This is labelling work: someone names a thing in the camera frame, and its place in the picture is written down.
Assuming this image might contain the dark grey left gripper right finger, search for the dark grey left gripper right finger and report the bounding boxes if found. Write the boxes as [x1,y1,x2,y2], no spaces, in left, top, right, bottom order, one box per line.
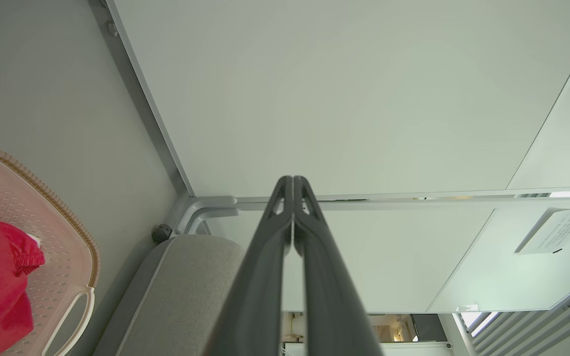
[293,176,383,356]

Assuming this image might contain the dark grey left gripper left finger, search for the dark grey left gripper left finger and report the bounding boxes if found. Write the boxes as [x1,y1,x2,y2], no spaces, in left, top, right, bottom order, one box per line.
[205,176,293,356]

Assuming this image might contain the grey upholstered wheeled furniture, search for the grey upholstered wheeled furniture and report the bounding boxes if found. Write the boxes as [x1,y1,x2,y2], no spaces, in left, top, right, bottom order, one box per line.
[92,234,246,356]

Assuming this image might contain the dark screen panel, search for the dark screen panel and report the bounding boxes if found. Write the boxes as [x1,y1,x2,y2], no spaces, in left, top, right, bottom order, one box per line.
[410,314,448,343]

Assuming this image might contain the black caster wheel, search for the black caster wheel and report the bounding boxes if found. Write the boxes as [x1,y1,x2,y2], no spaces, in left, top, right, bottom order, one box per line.
[152,224,173,244]

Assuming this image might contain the grey window blinds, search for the grey window blinds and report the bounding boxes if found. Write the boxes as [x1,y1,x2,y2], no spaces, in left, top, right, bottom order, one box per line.
[461,277,570,356]

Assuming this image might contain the white paper notice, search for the white paper notice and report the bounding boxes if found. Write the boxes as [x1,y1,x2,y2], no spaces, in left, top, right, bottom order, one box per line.
[514,207,570,255]

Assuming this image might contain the grey metal partition frame leg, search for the grey metal partition frame leg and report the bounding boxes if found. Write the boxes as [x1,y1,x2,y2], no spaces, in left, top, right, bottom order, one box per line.
[169,196,240,236]

